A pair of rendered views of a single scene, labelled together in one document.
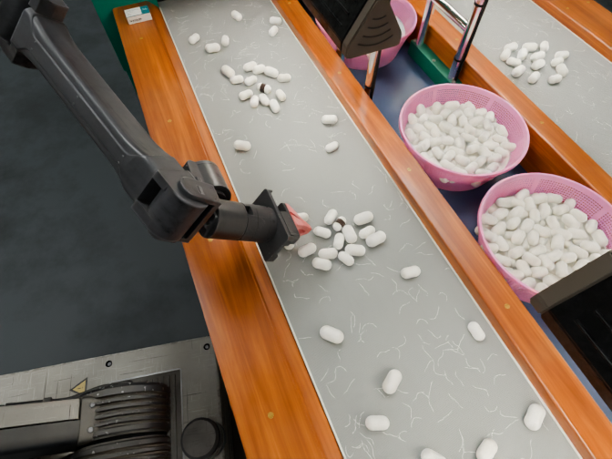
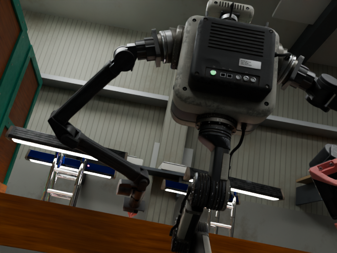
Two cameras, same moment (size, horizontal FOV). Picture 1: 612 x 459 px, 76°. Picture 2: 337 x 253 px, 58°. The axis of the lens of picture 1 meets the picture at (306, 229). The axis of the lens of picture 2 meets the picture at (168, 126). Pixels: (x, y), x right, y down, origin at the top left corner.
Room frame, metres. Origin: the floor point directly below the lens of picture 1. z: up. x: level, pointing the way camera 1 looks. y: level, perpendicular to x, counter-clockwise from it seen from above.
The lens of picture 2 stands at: (-0.07, 1.51, 0.71)
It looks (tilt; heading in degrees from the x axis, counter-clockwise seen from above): 20 degrees up; 281
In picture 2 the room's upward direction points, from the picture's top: 11 degrees clockwise
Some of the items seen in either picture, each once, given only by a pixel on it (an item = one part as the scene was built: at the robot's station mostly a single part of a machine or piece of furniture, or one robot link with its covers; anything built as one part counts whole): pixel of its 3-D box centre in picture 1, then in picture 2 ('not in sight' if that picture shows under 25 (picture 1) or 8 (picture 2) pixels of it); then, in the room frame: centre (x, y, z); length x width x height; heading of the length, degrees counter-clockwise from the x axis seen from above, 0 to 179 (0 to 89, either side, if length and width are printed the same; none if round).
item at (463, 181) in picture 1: (455, 141); not in sight; (0.60, -0.33, 0.72); 0.27 x 0.27 x 0.10
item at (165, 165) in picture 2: not in sight; (174, 170); (0.46, -1.88, 1.43); 0.37 x 0.35 x 0.09; 11
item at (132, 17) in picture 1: (137, 15); not in sight; (0.99, 0.44, 0.77); 0.06 x 0.04 x 0.02; 113
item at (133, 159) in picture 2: not in sight; (127, 161); (1.00, -1.78, 1.43); 0.37 x 0.35 x 0.09; 11
